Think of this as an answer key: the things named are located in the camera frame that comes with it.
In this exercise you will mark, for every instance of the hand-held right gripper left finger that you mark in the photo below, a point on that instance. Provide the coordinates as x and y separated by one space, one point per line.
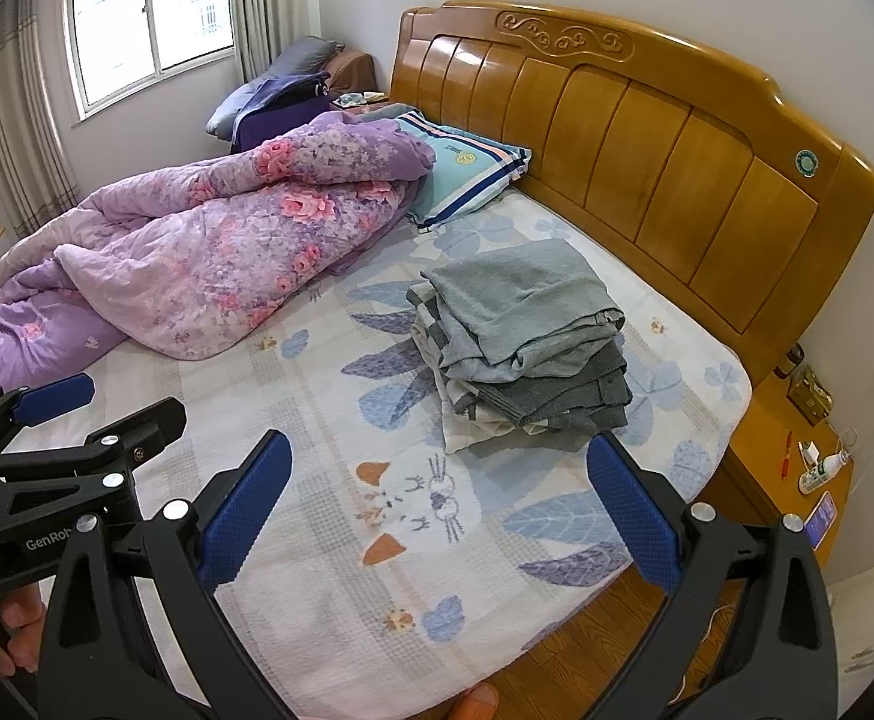
245 510

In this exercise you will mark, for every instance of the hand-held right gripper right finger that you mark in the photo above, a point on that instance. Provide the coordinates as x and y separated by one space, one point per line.
632 517

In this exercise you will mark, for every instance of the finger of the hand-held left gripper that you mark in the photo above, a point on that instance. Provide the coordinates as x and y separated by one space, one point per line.
144 427
54 397

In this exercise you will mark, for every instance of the light grey fuzzy sweater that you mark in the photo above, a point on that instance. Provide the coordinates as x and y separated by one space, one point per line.
519 292

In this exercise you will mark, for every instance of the person's left hand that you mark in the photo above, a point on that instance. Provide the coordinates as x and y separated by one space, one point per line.
20 637

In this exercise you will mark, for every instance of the person's right hand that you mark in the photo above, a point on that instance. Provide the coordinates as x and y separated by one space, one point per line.
470 705

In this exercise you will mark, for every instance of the printed bed sheet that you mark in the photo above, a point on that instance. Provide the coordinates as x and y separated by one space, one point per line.
317 405

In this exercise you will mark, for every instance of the dark grey folded sweater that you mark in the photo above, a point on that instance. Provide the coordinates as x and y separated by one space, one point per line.
557 397

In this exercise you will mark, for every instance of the wooden nightstand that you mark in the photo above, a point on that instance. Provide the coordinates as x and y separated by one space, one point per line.
766 427

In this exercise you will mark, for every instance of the red pen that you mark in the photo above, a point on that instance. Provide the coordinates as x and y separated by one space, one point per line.
785 457

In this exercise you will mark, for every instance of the purple floral quilt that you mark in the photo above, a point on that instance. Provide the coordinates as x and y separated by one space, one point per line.
204 255

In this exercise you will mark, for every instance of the white folded garment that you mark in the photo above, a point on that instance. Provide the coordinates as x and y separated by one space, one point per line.
467 431

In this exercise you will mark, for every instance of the smartphone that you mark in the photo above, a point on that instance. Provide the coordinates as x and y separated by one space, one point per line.
820 519

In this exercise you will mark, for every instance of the white plastic bottle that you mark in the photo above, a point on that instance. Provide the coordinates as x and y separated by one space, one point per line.
819 474

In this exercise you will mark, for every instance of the gold box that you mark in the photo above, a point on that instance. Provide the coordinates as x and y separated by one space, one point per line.
810 394

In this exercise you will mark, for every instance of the dark thermos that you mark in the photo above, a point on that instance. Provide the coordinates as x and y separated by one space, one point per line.
789 361

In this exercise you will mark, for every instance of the checkered folded garment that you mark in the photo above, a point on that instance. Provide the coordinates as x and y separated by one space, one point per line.
425 322

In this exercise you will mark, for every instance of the beige curtain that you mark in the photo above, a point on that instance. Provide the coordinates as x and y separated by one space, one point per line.
257 7
17 127

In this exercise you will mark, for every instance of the dark purple blanket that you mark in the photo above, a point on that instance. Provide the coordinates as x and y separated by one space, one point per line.
279 112

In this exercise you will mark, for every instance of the wooden bed headboard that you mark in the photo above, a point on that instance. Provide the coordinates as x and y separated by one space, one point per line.
632 150

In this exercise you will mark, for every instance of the window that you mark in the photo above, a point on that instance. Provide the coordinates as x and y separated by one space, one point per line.
144 22

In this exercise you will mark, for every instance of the teal striped pillow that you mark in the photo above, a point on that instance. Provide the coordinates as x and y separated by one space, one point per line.
459 172

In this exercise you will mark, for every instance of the grey pillow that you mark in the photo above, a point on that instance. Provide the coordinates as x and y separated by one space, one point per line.
305 56

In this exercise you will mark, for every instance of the brown armchair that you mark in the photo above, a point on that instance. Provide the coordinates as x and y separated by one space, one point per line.
354 71

